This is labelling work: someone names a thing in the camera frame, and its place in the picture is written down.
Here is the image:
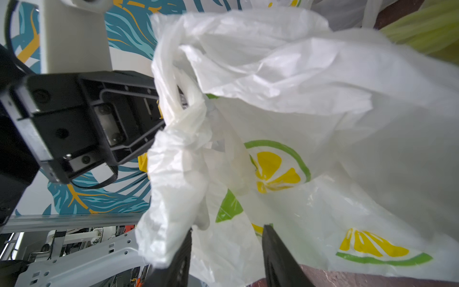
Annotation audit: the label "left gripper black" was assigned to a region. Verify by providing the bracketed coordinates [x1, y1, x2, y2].
[1, 71, 165, 184]

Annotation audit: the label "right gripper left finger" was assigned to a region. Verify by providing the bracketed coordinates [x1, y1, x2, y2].
[143, 229, 192, 287]

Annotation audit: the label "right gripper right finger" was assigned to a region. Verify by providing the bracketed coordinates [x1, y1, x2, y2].
[262, 225, 314, 287]

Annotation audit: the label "white lemon print bag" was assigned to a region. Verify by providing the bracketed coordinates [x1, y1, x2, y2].
[135, 7, 459, 287]

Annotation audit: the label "green avocado print plastic bag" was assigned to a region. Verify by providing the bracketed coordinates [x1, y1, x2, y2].
[381, 0, 459, 65]

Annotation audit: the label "white lemon print plastic bags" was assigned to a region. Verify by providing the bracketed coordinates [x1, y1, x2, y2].
[240, 0, 396, 31]

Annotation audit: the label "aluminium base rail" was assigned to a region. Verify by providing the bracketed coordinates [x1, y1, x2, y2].
[1, 213, 145, 287]

